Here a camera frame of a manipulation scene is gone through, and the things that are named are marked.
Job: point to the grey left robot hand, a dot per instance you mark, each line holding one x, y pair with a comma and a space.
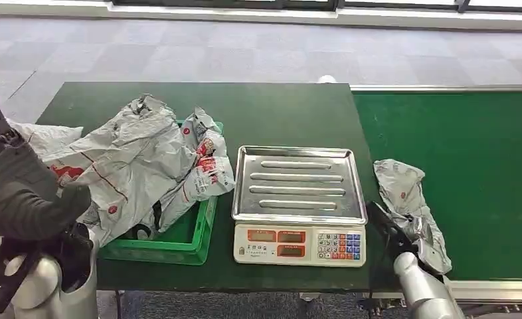
14, 193

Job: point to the green plastic crate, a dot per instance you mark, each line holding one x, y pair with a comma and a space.
186, 240

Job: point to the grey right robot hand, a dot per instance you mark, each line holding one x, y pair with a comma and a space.
391, 233

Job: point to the white scale with steel tray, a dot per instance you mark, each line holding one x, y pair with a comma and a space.
298, 187

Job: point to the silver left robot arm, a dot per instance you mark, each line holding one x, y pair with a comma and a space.
45, 286

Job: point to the large white parcel bag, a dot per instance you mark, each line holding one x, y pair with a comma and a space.
133, 154

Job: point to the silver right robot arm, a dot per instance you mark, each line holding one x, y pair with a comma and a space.
424, 290

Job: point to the green conveyor belt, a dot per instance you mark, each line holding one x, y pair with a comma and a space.
463, 154

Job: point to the plump white parcel, red print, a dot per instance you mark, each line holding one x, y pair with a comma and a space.
50, 134

